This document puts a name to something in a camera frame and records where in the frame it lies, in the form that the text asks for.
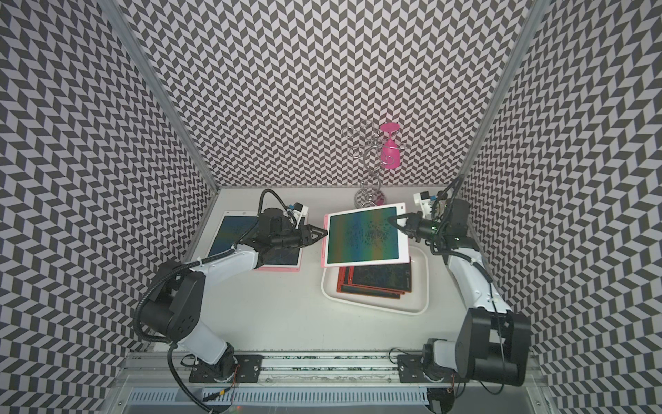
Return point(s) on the white plastic storage tray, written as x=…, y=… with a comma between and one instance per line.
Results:
x=410, y=304

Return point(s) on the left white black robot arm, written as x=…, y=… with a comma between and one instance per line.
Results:
x=170, y=309

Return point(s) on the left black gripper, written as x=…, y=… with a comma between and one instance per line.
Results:
x=305, y=235

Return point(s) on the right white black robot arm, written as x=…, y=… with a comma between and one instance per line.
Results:
x=494, y=341

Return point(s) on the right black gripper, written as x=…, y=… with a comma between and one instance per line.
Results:
x=413, y=224

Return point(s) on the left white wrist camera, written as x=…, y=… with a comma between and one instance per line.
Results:
x=300, y=212

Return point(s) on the pink writing tablet colourful screen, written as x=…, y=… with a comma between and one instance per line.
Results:
x=233, y=225

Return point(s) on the red writing tablet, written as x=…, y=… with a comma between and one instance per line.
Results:
x=393, y=277
x=343, y=286

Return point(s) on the red writing tablet upper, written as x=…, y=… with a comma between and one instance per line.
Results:
x=393, y=277

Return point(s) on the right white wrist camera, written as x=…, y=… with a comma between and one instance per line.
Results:
x=424, y=202

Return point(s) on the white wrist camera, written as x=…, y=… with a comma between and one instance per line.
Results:
x=424, y=202
x=300, y=212

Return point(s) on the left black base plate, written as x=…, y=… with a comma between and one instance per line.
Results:
x=238, y=368

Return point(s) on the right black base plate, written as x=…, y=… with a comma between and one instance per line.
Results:
x=412, y=368

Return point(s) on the aluminium front rail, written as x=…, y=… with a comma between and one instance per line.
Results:
x=307, y=368

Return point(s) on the red writing tablet lower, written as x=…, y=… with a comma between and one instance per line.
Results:
x=343, y=286

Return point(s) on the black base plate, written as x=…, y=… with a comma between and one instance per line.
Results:
x=238, y=368
x=412, y=368

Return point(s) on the pink plastic goblet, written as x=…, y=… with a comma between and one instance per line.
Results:
x=390, y=156

